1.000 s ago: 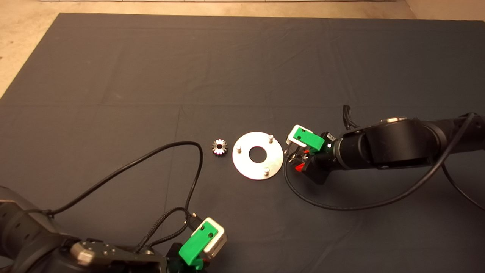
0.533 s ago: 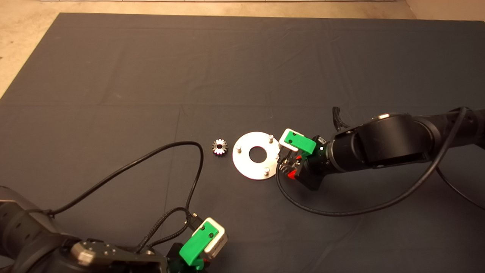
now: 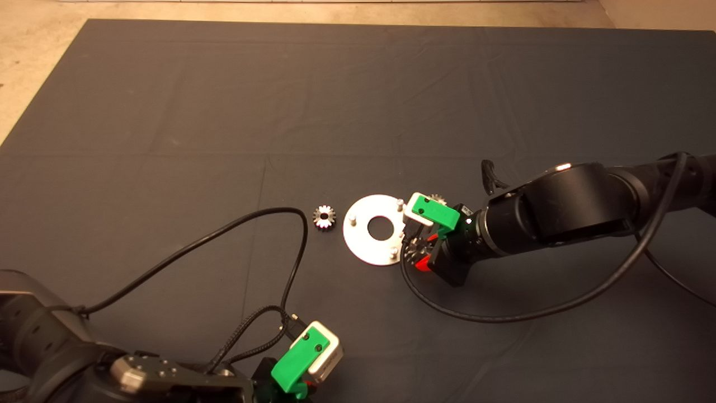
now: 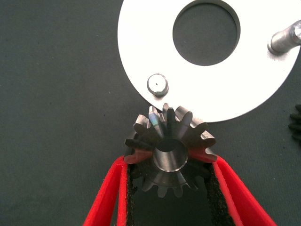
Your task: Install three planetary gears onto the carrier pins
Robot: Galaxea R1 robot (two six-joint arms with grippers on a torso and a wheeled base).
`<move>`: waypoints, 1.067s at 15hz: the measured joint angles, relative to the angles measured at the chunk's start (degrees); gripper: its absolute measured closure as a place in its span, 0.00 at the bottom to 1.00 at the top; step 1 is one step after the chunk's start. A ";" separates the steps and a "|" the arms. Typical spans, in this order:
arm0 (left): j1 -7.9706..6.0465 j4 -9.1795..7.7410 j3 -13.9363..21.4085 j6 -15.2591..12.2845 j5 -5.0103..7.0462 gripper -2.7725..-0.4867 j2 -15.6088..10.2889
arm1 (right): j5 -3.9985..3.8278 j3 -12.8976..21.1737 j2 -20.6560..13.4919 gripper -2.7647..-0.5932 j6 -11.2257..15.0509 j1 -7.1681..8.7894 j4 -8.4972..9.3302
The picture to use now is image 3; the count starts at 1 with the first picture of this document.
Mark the round metal carrier plate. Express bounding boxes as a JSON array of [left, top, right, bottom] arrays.
[[343, 195, 414, 266]]

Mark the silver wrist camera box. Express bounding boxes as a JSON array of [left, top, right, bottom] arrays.
[[403, 193, 442, 227], [288, 321, 343, 384]]

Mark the black braided cable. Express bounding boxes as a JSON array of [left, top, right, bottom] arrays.
[[481, 160, 511, 196], [206, 305, 294, 374]]

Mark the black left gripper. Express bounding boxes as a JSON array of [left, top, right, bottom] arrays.
[[253, 361, 315, 403]]

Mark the dark grey table cloth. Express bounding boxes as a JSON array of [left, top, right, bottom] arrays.
[[0, 20, 716, 403]]

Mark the bright green camera mount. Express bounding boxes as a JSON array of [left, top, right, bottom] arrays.
[[404, 195, 466, 240], [271, 330, 326, 400]]

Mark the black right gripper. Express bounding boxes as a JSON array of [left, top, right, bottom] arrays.
[[417, 221, 481, 287]]

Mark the smooth black cable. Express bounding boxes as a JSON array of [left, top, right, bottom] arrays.
[[399, 152, 716, 324], [78, 208, 309, 325]]

